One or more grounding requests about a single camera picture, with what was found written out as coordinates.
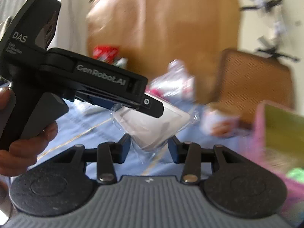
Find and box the white packaged pad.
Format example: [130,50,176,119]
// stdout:
[110,98,200,161]

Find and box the green cloth glove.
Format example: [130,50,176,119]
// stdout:
[286,168,304,183]

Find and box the person's left hand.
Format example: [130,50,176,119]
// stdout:
[1,89,58,177]

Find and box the blue striped tablecloth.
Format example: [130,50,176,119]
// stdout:
[0,95,257,219]

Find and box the white peanut can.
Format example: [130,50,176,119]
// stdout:
[200,102,241,137]

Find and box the plastic bag with paper cups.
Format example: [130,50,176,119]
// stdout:
[148,59,195,102]

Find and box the red snack bag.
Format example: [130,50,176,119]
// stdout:
[93,45,119,64]

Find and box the green drink carton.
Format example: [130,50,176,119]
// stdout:
[112,58,128,69]

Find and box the pink macaron tin box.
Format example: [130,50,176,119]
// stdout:
[252,101,303,225]

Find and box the brown woven chair back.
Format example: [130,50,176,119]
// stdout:
[211,48,295,129]

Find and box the black tape cross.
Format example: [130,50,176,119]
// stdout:
[256,47,300,63]

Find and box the white power strip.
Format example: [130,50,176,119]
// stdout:
[240,0,286,46]

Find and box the wood pattern wall sheet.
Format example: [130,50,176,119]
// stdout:
[87,0,240,104]

